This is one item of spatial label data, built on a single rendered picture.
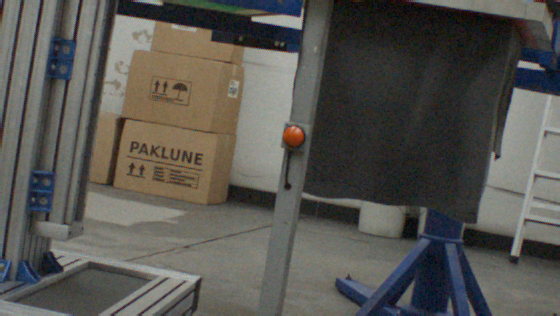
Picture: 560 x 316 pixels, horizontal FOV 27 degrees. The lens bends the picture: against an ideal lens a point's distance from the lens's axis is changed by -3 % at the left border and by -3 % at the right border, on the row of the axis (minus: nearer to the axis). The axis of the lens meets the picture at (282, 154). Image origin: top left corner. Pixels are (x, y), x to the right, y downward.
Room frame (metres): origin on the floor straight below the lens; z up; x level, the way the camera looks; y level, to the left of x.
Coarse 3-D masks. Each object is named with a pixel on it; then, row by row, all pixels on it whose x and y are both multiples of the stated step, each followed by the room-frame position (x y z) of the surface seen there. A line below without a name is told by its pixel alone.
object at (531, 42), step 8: (432, 8) 2.46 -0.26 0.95; (440, 8) 2.43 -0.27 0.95; (480, 16) 2.44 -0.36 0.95; (488, 16) 2.41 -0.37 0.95; (496, 16) 2.38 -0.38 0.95; (512, 24) 2.48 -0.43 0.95; (520, 24) 2.46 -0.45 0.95; (520, 32) 2.65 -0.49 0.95; (528, 32) 2.61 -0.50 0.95; (528, 40) 2.84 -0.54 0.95
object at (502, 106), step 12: (516, 36) 2.57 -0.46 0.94; (516, 48) 2.66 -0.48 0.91; (516, 60) 2.70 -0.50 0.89; (516, 72) 2.84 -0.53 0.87; (504, 84) 2.62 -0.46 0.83; (504, 96) 2.68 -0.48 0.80; (504, 108) 2.71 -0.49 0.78; (504, 120) 2.72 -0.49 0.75; (492, 132) 2.52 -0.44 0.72; (492, 144) 2.54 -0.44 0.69
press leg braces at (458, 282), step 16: (416, 256) 3.68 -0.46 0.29; (448, 256) 3.67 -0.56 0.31; (464, 256) 3.86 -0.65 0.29; (400, 272) 3.65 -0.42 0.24; (448, 272) 3.65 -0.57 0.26; (464, 272) 3.88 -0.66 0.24; (384, 288) 3.61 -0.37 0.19; (400, 288) 4.03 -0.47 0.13; (448, 288) 3.63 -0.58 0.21; (464, 288) 3.60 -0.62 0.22; (480, 288) 3.96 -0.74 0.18; (368, 304) 3.57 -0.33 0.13; (384, 304) 3.60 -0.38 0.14; (464, 304) 3.55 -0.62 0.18; (480, 304) 3.97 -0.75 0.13
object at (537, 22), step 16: (400, 0) 2.41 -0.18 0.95; (416, 0) 2.38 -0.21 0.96; (432, 0) 2.37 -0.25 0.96; (448, 0) 2.37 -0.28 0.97; (464, 0) 2.36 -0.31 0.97; (480, 0) 2.35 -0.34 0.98; (496, 0) 2.34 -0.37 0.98; (512, 0) 2.33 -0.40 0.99; (512, 16) 2.33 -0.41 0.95; (528, 16) 2.32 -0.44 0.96; (544, 16) 2.34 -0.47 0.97; (544, 32) 2.54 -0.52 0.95; (544, 48) 3.00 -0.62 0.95
